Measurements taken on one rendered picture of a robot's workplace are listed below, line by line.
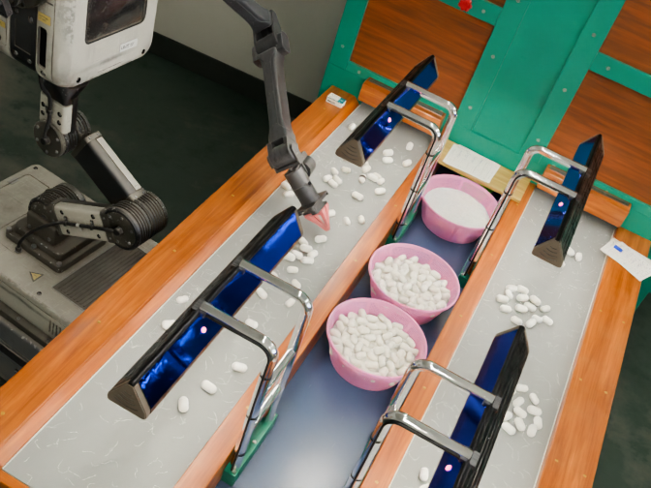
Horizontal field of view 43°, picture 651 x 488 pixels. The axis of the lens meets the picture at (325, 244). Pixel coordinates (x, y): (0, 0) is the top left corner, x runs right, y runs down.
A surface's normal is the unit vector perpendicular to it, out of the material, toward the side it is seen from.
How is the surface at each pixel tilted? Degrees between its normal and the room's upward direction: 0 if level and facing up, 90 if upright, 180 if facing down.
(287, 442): 0
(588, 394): 0
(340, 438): 0
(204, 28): 90
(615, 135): 90
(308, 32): 90
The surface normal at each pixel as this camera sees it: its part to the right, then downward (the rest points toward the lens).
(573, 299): 0.26, -0.72
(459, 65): -0.42, 0.51
